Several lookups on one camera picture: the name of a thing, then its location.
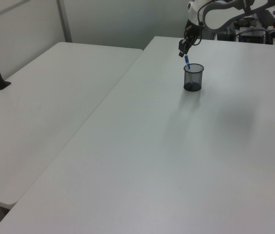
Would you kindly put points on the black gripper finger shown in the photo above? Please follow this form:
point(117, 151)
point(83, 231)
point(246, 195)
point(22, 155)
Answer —
point(188, 45)
point(182, 47)

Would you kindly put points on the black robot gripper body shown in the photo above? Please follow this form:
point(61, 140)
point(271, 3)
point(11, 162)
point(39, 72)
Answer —
point(192, 28)

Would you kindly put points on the blue and white marker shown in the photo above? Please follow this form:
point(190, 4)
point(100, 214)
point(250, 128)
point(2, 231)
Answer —
point(187, 61)

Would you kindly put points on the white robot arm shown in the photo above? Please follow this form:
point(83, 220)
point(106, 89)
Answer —
point(218, 14)

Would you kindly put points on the black mesh pen cup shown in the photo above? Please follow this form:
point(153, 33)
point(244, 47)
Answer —
point(193, 79)

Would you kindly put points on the grey lab equipment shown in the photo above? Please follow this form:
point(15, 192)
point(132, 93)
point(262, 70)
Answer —
point(256, 29)

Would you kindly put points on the white side table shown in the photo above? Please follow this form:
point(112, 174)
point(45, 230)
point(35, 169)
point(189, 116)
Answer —
point(42, 109)

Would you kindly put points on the grey partition post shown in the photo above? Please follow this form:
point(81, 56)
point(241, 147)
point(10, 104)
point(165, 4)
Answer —
point(64, 20)

